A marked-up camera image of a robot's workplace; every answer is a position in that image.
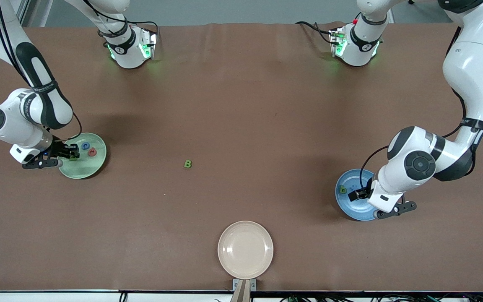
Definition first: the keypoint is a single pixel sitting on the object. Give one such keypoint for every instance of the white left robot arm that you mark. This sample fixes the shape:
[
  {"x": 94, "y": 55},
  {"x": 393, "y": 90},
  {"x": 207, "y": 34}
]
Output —
[{"x": 472, "y": 63}]

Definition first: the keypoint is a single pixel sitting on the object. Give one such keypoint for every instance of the green plate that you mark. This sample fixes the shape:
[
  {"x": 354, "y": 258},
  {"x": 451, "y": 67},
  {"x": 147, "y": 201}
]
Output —
[{"x": 86, "y": 167}]

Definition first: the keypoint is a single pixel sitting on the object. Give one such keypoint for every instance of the tan camera post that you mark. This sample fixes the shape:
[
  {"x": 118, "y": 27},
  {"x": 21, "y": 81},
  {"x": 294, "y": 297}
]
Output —
[{"x": 241, "y": 293}]

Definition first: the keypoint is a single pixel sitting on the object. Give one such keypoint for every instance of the blue capital letter C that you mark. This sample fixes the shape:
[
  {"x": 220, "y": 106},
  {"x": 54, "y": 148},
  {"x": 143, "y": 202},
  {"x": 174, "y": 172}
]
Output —
[{"x": 82, "y": 146}]

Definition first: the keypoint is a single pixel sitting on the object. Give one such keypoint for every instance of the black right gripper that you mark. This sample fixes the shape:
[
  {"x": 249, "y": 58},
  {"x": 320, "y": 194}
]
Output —
[{"x": 60, "y": 148}]

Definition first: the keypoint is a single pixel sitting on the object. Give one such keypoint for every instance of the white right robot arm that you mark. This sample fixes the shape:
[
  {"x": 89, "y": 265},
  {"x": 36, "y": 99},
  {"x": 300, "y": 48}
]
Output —
[{"x": 11, "y": 126}]

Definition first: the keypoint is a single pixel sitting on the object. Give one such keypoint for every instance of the green small letter b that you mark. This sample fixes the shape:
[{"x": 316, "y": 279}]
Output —
[{"x": 340, "y": 188}]

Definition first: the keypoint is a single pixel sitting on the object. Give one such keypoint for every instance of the aluminium frame extrusion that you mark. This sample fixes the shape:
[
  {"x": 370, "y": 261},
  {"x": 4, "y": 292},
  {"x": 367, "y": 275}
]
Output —
[{"x": 22, "y": 10}]

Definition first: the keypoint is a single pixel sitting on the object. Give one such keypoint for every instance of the table edge rail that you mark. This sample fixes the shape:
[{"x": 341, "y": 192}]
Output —
[{"x": 57, "y": 297}]

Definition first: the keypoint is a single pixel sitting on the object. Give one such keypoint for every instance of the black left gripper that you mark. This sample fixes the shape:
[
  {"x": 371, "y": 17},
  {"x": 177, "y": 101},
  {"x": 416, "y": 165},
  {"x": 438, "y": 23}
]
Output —
[{"x": 362, "y": 193}]

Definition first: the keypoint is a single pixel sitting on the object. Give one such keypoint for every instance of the silver base connector plate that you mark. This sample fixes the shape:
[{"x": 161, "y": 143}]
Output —
[
  {"x": 334, "y": 42},
  {"x": 151, "y": 42}
]

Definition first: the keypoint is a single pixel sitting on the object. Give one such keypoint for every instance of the beige plate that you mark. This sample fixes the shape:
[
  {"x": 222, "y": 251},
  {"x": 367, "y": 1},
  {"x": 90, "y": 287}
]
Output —
[{"x": 245, "y": 251}]

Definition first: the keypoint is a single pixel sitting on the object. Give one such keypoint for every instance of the grey metal bracket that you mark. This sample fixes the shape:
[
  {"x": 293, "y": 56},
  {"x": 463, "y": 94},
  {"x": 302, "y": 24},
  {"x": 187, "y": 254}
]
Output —
[{"x": 253, "y": 285}]

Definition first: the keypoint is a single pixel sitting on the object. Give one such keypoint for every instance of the brown table mat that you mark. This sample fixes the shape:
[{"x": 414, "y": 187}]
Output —
[{"x": 241, "y": 105}]

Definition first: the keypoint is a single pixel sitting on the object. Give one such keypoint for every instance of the pink capital letter Q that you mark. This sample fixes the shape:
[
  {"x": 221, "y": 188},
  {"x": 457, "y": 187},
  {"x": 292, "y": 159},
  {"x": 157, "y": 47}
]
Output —
[{"x": 89, "y": 152}]

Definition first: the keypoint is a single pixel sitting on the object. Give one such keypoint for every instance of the blue plate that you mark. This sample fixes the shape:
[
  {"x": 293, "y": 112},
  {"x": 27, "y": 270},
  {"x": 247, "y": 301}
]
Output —
[{"x": 350, "y": 209}]

